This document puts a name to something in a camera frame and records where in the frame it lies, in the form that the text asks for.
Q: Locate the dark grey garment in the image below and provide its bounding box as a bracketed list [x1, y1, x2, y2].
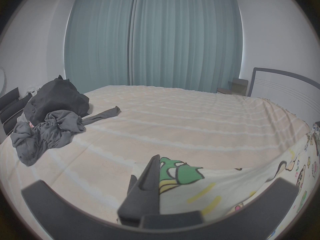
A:
[10, 106, 122, 166]

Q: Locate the black garment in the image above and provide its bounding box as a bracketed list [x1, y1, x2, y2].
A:
[23, 75, 90, 126]

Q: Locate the white printed pyjama top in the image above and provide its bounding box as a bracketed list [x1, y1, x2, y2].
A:
[131, 123, 320, 237]

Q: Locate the bed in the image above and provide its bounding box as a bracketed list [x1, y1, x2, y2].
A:
[0, 67, 320, 224]

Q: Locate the blue-green curtain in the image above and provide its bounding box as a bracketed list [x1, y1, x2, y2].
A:
[64, 0, 138, 93]
[129, 0, 244, 94]

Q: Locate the grey white bedside table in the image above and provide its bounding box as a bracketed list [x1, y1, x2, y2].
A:
[217, 78, 248, 96]

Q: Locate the light grey garment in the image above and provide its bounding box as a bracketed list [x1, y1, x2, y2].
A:
[16, 113, 32, 124]

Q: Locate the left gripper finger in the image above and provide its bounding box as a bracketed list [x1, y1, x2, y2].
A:
[117, 154, 161, 228]

